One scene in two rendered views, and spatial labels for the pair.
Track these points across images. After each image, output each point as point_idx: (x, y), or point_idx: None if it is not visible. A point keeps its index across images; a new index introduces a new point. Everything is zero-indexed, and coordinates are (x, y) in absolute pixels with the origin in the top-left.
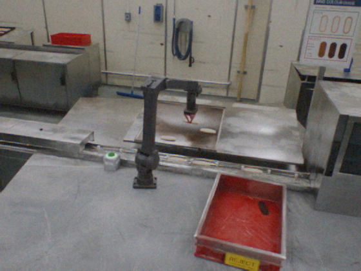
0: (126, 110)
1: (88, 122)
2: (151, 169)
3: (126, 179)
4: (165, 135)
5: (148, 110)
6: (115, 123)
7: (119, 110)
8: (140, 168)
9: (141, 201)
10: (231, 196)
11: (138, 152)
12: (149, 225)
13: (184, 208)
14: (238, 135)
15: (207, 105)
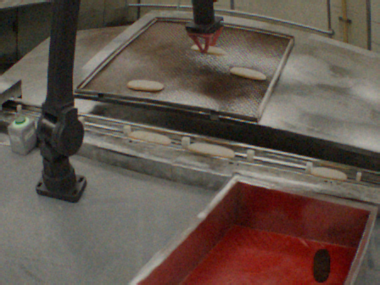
0: (108, 43)
1: (37, 69)
2: (63, 154)
3: (33, 172)
4: (141, 80)
5: (58, 16)
6: (75, 66)
7: (95, 45)
8: (43, 151)
9: (39, 223)
10: (258, 240)
11: (43, 113)
12: (35, 273)
13: (121, 258)
14: (314, 90)
15: (259, 29)
